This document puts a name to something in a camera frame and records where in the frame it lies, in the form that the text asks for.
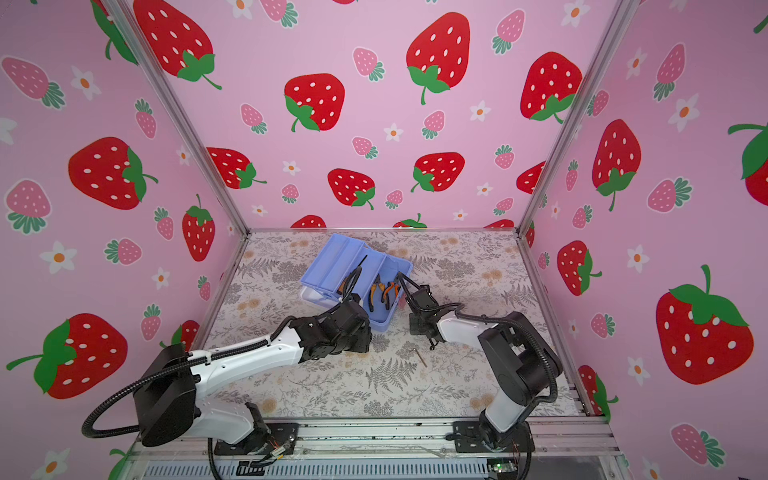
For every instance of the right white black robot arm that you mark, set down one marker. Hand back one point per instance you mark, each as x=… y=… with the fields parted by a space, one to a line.
x=525 y=367

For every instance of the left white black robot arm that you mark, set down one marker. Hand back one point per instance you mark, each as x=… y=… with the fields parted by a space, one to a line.
x=179 y=402

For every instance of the blue white plastic toolbox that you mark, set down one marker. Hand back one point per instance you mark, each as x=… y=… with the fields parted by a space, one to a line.
x=371 y=275

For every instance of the thin metal pin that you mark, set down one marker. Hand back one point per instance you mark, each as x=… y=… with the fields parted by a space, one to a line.
x=421 y=359

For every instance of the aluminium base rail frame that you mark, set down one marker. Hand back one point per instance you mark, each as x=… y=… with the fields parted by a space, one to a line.
x=397 y=448

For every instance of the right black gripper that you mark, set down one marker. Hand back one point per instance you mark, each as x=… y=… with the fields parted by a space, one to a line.
x=412 y=323

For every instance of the yellow black combination pliers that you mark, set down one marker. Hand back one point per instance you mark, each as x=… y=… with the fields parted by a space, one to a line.
x=374 y=293

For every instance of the orange black long-nose pliers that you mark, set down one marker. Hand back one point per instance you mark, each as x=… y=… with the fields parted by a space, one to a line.
x=391 y=292

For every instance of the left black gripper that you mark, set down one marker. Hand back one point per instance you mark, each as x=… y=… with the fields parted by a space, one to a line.
x=365 y=338

